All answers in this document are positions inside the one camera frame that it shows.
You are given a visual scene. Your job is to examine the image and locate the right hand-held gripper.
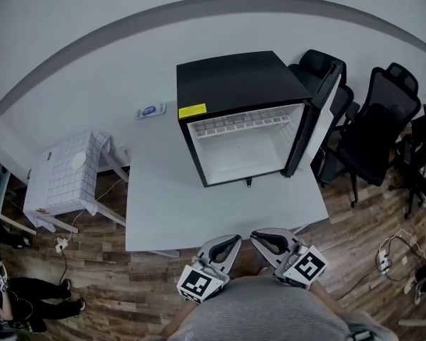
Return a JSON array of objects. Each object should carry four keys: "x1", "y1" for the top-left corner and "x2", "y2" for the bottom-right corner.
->
[{"x1": 250, "y1": 227, "x2": 328, "y2": 291}]

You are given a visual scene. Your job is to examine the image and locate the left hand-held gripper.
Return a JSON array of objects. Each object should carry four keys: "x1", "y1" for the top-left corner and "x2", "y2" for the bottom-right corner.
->
[{"x1": 176, "y1": 234, "x2": 242, "y2": 305}]

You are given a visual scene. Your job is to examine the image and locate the white wire fridge shelf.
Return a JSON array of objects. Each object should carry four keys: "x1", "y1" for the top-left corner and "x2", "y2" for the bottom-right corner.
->
[{"x1": 190, "y1": 114, "x2": 299, "y2": 138}]

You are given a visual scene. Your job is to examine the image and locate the person's right forearm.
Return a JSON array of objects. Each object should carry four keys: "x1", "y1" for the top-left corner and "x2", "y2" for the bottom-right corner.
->
[{"x1": 310, "y1": 282, "x2": 345, "y2": 315}]

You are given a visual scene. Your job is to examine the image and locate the person's left forearm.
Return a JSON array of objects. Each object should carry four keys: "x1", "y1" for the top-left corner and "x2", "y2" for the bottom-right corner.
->
[{"x1": 159, "y1": 296, "x2": 197, "y2": 337}]

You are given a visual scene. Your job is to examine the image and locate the black mini fridge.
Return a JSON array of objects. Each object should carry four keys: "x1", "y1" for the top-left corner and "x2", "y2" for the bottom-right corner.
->
[{"x1": 175, "y1": 50, "x2": 312, "y2": 188}]

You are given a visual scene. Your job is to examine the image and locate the person's grey shirt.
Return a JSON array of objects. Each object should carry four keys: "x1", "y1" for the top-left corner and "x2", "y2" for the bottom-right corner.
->
[{"x1": 163, "y1": 275, "x2": 390, "y2": 341}]

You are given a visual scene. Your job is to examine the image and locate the small white table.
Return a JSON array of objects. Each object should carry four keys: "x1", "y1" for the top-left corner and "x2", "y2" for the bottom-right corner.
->
[{"x1": 38, "y1": 144, "x2": 132, "y2": 234}]

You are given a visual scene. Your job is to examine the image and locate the black mesh office chair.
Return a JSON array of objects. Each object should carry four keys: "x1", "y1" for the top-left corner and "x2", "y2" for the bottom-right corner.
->
[{"x1": 324, "y1": 62, "x2": 422, "y2": 209}]

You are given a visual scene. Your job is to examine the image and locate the white wet wipes packet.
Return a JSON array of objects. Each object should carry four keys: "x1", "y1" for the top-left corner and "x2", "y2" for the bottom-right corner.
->
[{"x1": 134, "y1": 102, "x2": 167, "y2": 121}]

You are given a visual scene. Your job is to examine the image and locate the white round plate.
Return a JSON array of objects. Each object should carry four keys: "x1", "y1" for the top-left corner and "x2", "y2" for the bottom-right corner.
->
[{"x1": 70, "y1": 151, "x2": 88, "y2": 170}]

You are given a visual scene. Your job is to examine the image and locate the white checked tablecloth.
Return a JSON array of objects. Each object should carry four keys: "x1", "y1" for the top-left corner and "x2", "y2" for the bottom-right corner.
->
[{"x1": 23, "y1": 130, "x2": 111, "y2": 229}]

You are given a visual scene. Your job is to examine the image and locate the grey strap with buckle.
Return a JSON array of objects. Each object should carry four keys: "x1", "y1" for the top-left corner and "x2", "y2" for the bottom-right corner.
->
[{"x1": 344, "y1": 328, "x2": 373, "y2": 341}]

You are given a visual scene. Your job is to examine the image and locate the white cable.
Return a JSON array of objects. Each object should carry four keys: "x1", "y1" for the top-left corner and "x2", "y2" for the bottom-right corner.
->
[{"x1": 378, "y1": 227, "x2": 426, "y2": 262}]

